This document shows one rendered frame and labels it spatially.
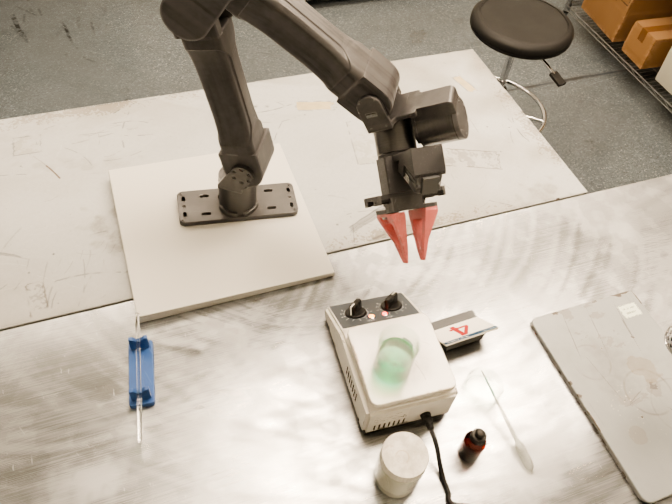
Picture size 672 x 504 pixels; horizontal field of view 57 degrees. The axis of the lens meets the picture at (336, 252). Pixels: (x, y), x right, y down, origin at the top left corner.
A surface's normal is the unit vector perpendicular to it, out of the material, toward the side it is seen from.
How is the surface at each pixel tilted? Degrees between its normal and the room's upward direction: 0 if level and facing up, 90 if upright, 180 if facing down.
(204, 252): 2
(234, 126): 85
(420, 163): 40
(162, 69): 0
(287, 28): 88
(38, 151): 0
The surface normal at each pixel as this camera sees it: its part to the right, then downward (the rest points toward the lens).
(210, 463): 0.08, -0.62
